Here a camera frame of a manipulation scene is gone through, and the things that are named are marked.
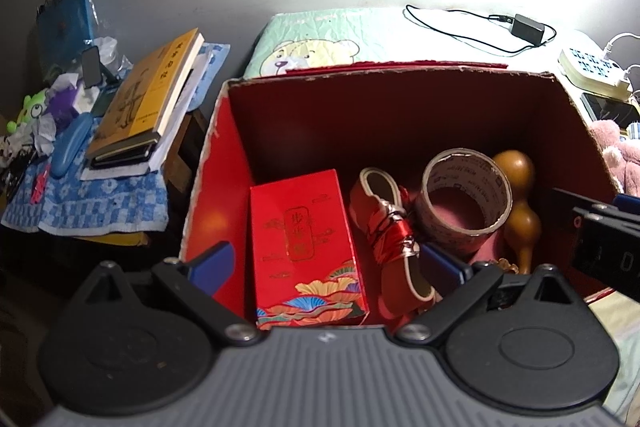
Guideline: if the blue glasses case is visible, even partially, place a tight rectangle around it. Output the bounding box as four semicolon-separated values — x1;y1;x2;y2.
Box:
50;113;94;178

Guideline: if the blue checked cloth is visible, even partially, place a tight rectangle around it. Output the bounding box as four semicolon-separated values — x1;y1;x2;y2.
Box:
0;42;232;236

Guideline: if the black notebook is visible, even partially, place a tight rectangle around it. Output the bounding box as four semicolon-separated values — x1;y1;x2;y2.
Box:
87;138;162;168

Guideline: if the blue plastic bag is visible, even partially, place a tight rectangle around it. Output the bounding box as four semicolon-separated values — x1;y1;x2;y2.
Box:
35;0;99;78

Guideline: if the black power adapter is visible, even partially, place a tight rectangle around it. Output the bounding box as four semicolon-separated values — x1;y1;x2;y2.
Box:
507;13;549;46

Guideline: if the pink plush toy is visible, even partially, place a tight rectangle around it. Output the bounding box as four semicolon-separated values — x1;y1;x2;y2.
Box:
587;119;640;198

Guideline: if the yellow book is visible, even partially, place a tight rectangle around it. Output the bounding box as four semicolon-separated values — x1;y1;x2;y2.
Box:
85;28;206;160

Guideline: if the tan leather belt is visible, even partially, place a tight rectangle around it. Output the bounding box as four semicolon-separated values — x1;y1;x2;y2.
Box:
350;167;437;308

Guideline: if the red ribbon ornament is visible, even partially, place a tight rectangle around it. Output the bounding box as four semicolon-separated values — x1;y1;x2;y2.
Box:
367;202;422;266

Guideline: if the white power cable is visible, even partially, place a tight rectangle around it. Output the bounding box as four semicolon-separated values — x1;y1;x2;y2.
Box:
602;32;640;58

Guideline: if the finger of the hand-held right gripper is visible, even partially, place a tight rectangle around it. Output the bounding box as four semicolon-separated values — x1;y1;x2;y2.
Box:
552;188;640;228

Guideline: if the black smartphone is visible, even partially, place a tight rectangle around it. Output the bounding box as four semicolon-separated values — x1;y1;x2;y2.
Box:
580;92;640;128

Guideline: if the small black device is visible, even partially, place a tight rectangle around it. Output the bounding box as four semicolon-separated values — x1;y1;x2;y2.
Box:
80;46;104;89

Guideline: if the green toy figure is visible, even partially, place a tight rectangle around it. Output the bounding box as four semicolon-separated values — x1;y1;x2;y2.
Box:
6;89;51;130

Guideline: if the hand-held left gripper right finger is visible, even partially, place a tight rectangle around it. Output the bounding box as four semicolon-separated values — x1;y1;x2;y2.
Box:
395;243;587;349

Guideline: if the small red gift box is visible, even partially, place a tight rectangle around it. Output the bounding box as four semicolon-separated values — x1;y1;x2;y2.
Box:
250;169;371;330

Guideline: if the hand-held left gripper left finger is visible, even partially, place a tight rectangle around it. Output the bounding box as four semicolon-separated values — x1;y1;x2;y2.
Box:
75;241;263;349

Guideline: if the clear tape roll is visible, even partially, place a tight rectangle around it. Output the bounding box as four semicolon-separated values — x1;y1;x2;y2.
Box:
415;148;514;254

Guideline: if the white plug with cable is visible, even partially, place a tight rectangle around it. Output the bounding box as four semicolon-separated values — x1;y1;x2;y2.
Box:
616;64;640;90

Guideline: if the white power strip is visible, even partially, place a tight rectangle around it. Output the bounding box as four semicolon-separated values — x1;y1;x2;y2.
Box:
557;47;633;100

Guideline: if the red cardboard box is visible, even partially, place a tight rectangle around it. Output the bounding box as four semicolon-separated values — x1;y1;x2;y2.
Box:
180;62;623;333

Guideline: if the golden bead string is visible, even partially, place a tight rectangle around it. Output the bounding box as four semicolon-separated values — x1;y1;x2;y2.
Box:
494;257;522;277

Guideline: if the black adapter cable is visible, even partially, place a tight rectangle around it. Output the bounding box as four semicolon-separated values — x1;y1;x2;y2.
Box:
404;4;557;56

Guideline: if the crumpled clear plastic bag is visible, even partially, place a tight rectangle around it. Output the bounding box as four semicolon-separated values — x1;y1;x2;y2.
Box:
92;37;132;78

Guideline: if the brown wooden gourd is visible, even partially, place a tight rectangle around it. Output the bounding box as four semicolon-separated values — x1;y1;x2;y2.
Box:
492;149;544;276

